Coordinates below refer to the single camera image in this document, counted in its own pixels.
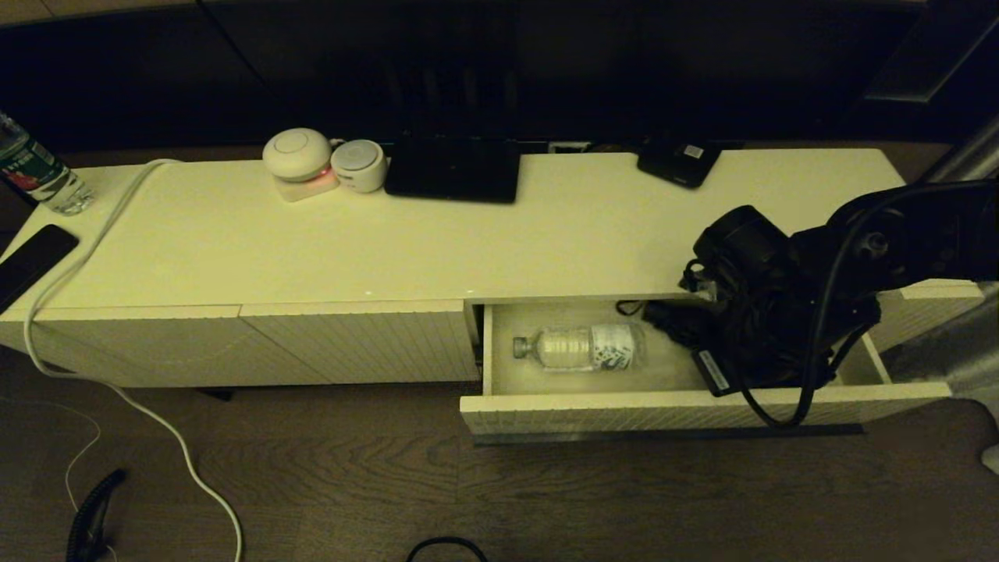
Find black umbrella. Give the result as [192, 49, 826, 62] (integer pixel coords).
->
[617, 299, 731, 356]

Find white drawer with black handle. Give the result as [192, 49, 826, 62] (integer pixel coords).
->
[459, 301, 953, 446]

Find clear water bottle grey cap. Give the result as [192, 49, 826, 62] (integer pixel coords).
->
[511, 322, 649, 374]

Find white low cabinet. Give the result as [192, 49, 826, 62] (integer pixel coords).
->
[0, 147, 984, 403]

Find small black set-top box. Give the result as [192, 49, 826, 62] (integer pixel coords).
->
[637, 142, 722, 189]

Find large black box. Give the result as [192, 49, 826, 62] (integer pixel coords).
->
[383, 137, 521, 205]

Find small white round speaker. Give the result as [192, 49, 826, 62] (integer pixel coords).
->
[330, 139, 388, 194]

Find white flat charging base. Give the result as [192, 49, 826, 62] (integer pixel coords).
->
[276, 169, 341, 204]

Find white dome shaped device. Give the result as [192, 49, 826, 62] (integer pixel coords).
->
[262, 128, 333, 184]

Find black smartphone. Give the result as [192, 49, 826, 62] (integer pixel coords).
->
[0, 225, 80, 315]

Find water bottle with green label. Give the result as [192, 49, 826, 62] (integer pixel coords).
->
[0, 111, 96, 217]

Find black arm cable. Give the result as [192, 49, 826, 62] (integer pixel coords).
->
[738, 181, 999, 429]

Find black cable loop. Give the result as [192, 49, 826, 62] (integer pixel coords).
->
[406, 537, 489, 562]

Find thin white cable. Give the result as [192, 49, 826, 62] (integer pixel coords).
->
[0, 398, 118, 562]

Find black coiled cable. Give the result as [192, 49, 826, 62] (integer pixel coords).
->
[66, 468, 127, 562]

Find thick white cable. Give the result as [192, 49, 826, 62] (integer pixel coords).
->
[23, 160, 244, 562]

